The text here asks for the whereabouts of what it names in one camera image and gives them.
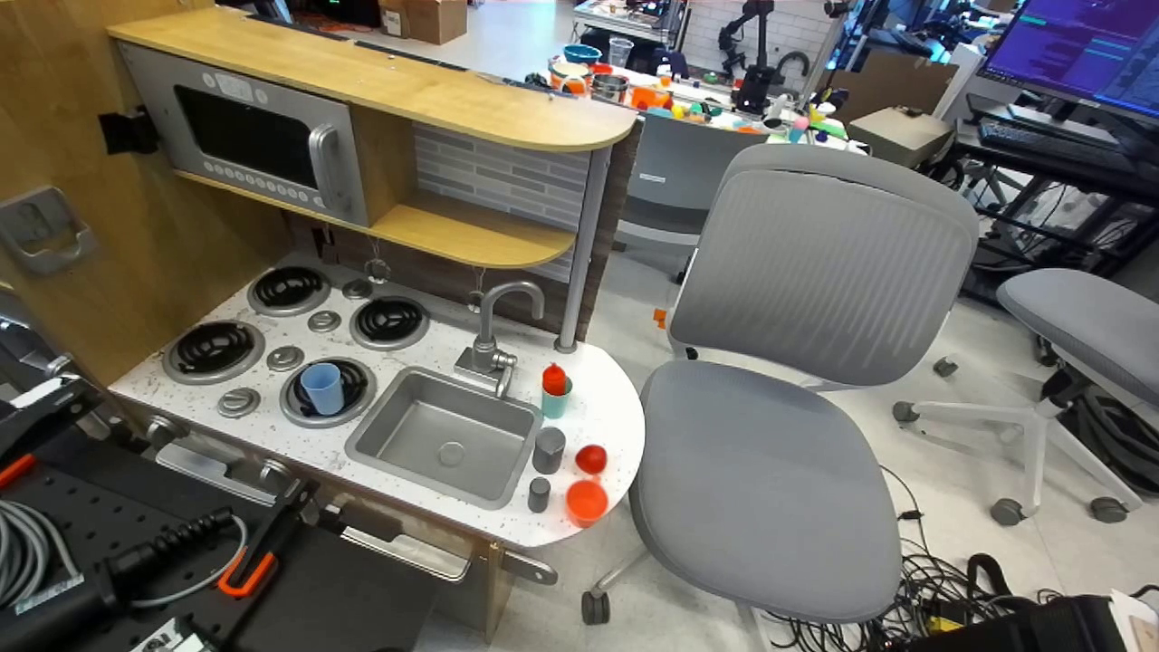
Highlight cluttered table with toys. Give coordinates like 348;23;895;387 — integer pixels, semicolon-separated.
546;36;854;148

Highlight large grey cylinder block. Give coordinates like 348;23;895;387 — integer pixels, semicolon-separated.
532;427;568;476

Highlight grey office chair white legs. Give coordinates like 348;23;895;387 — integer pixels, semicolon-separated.
891;267;1159;527

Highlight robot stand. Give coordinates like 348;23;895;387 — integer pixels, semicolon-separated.
0;398;437;652

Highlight wooden toy kitchen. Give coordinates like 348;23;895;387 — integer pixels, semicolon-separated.
0;0;648;642

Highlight black metal bracket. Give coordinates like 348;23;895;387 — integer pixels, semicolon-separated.
0;290;102;465

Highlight orange plastic cup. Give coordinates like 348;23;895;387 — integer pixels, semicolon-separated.
566;480;610;529

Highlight grey mesh office chair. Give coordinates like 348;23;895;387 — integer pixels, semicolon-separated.
581;143;982;638

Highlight black coil stove burner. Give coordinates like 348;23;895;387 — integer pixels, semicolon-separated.
279;357;378;429
350;296;431;352
162;320;266;386
246;265;332;318

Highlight computer monitor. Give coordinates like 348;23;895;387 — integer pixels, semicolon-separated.
978;0;1159;125

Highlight silver cabinet door handle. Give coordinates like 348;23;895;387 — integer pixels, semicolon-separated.
339;525;473;583

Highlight black desk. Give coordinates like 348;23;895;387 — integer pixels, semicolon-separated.
942;91;1159;304

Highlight grey microwave door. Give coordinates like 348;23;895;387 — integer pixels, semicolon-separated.
118;42;371;228

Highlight black keyboard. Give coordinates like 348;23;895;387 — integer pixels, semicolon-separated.
977;118;1137;175

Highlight black and orange clamp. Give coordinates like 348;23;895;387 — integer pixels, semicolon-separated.
216;479;320;600

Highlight coil of grey cable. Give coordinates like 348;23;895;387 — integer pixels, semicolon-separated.
0;498;82;609

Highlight grey wall dispenser tray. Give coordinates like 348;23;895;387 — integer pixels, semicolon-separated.
0;186;100;276

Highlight black ribbed handle tool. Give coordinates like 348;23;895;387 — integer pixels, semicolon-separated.
0;507;238;646

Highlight black case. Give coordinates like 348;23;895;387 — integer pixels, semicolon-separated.
905;593;1135;652

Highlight dark grey plastic chair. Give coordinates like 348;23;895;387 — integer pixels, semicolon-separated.
615;113;772;283

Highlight silver toy tap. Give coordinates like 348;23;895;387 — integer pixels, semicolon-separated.
454;281;547;400

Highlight silver oven door handle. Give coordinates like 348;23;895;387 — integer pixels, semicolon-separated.
155;442;275;506

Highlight beige box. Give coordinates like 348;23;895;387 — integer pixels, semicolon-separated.
848;106;955;170

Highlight light blue plastic cup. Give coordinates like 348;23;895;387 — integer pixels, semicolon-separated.
300;363;346;417

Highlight cardboard box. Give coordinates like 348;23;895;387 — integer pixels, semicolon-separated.
379;0;470;46

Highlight grey toy sink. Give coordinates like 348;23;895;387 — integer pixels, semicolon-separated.
345;367;544;511

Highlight tangle of black cables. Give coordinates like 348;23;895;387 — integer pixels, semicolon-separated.
765;465;1092;652

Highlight silver microwave door handle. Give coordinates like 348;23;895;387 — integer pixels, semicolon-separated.
308;124;351;219

